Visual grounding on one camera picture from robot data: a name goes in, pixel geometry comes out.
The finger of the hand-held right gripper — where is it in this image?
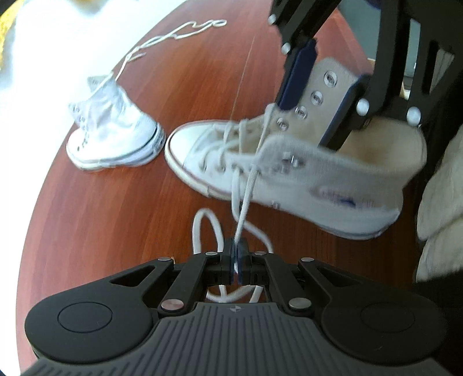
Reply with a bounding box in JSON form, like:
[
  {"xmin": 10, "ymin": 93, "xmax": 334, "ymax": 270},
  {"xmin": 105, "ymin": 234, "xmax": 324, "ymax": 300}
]
[
  {"xmin": 320, "ymin": 0, "xmax": 463, "ymax": 151},
  {"xmin": 268, "ymin": 0, "xmax": 341, "ymax": 111}
]

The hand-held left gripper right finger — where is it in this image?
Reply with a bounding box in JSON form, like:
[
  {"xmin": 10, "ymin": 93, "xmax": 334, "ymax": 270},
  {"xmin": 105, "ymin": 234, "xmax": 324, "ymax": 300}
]
[{"xmin": 237, "ymin": 238, "xmax": 362, "ymax": 316}]

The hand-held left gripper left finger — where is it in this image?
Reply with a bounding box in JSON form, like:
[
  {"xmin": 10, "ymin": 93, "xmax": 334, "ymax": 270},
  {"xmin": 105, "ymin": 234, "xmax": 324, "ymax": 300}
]
[{"xmin": 109, "ymin": 239, "xmax": 235, "ymax": 315}]

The white shoelace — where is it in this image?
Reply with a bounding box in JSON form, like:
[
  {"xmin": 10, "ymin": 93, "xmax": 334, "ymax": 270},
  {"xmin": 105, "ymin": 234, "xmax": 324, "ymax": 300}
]
[
  {"xmin": 192, "ymin": 105, "xmax": 275, "ymax": 304},
  {"xmin": 109, "ymin": 18, "xmax": 228, "ymax": 85}
]

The cream high-top shoe red stripe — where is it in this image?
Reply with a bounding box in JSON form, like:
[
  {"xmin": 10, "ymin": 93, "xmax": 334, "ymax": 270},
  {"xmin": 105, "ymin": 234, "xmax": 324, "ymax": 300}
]
[{"xmin": 164, "ymin": 57, "xmax": 427, "ymax": 241}]

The white high-top shoe black stripe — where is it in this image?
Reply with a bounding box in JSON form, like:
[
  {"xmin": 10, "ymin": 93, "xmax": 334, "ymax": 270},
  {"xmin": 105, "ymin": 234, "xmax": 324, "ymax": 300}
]
[{"xmin": 66, "ymin": 74, "xmax": 166, "ymax": 172}]

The person's white fleece clothing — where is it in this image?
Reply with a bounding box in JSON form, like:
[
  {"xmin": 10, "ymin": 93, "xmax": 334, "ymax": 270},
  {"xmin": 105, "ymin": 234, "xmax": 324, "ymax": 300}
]
[{"xmin": 415, "ymin": 126, "xmax": 463, "ymax": 283}]

